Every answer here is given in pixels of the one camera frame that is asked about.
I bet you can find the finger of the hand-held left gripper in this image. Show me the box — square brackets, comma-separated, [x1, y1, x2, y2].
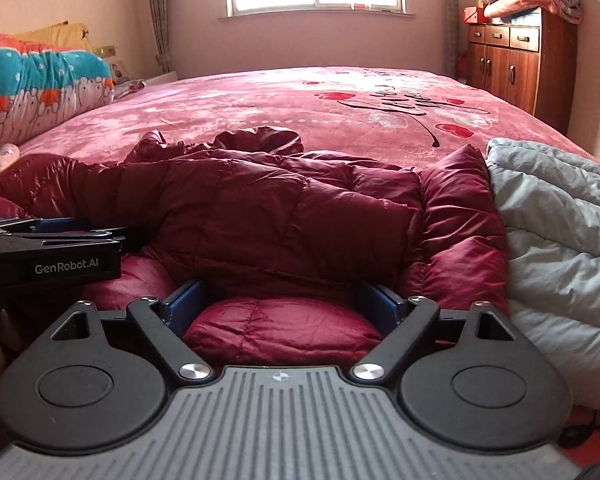
[0, 216, 129, 251]

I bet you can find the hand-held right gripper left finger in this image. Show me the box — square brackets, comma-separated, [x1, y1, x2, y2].
[50, 279, 216, 386]

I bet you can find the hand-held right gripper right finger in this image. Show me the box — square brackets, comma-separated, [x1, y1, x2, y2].
[350, 280, 518, 385]

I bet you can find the dark red down jacket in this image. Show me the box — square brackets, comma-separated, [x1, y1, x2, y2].
[0, 126, 511, 368]

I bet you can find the pale pink dotted cloth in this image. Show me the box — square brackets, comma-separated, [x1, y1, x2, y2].
[0, 142, 21, 193]

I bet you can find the teal and orange quilt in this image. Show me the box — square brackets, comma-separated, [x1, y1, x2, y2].
[0, 35, 115, 148]

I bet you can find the grey down jacket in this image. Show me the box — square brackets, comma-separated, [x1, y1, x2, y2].
[485, 137, 600, 413]

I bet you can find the yellow star headboard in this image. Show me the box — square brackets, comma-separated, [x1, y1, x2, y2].
[12, 21, 97, 53]

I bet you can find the long grey checked curtain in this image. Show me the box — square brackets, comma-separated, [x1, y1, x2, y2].
[145, 0, 177, 75]

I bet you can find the wooden cabinet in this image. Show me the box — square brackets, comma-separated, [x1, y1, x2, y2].
[467, 7, 578, 136]

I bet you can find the short grey checked curtain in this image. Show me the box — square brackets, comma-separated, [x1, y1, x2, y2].
[440, 0, 463, 81]

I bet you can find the red box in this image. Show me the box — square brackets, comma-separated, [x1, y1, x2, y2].
[462, 6, 493, 26]

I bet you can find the peach folded blanket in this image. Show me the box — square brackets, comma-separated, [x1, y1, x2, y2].
[482, 0, 583, 25]

